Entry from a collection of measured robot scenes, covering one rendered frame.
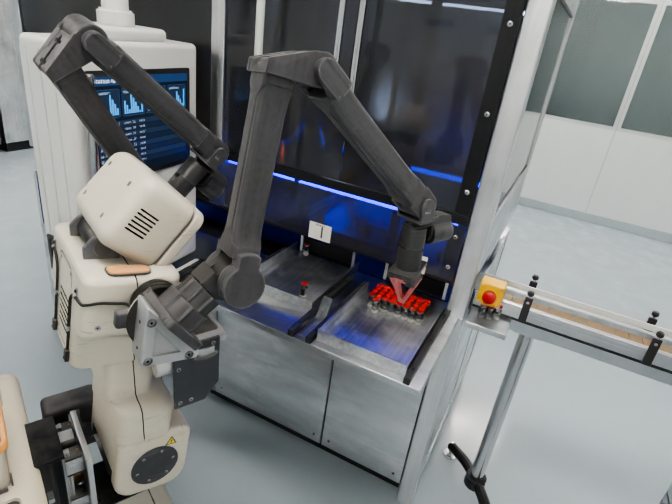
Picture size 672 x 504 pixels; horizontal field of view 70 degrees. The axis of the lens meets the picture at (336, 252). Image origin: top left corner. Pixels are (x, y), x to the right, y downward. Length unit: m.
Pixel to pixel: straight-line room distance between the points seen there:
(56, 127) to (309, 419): 1.39
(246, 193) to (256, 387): 1.45
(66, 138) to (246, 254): 0.76
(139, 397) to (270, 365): 0.98
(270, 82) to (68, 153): 0.80
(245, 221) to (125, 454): 0.60
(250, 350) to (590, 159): 4.76
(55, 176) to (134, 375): 0.66
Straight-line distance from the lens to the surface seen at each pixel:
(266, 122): 0.81
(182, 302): 0.83
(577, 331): 1.67
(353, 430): 2.02
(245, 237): 0.83
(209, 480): 2.15
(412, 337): 1.43
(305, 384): 2.00
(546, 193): 6.14
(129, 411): 1.13
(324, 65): 0.82
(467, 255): 1.49
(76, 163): 1.47
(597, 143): 6.03
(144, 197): 0.89
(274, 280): 1.60
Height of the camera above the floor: 1.67
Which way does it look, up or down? 25 degrees down
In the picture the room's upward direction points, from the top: 8 degrees clockwise
